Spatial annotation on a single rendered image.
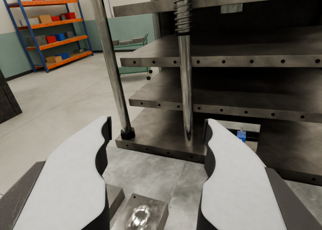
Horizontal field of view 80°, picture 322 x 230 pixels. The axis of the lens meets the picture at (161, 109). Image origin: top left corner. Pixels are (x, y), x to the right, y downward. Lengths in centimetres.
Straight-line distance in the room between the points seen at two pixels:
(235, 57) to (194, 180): 58
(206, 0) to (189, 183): 79
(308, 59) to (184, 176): 71
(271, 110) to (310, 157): 32
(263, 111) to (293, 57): 26
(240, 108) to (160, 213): 60
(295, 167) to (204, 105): 51
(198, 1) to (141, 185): 85
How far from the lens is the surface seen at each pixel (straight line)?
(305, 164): 117
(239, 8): 118
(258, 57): 93
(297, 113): 105
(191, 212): 86
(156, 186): 95
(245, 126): 106
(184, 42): 90
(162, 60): 101
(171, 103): 108
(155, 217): 78
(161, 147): 116
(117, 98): 115
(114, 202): 88
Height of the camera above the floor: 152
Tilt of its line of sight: 28 degrees down
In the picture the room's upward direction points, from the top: 7 degrees counter-clockwise
